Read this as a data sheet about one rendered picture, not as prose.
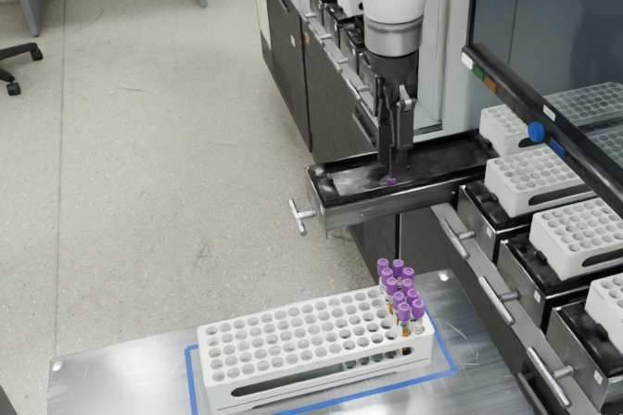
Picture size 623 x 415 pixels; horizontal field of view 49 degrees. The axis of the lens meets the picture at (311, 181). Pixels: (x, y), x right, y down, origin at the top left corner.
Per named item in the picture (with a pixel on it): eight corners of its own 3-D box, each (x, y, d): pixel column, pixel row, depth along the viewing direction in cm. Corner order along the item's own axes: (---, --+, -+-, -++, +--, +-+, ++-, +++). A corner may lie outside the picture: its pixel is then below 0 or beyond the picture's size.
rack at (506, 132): (609, 106, 139) (616, 80, 135) (641, 132, 131) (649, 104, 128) (476, 136, 134) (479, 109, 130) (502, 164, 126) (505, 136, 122)
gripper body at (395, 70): (426, 53, 103) (424, 106, 109) (405, 31, 110) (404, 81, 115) (380, 62, 102) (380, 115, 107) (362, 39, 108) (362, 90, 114)
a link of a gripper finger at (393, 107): (404, 79, 109) (408, 81, 108) (410, 144, 114) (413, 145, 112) (382, 83, 109) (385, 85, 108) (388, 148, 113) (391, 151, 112)
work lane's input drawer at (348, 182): (612, 126, 145) (621, 89, 140) (654, 161, 135) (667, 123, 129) (285, 200, 132) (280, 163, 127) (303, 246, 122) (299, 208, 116)
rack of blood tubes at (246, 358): (408, 308, 98) (409, 278, 94) (434, 363, 90) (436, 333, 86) (203, 356, 93) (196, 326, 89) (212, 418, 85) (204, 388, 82)
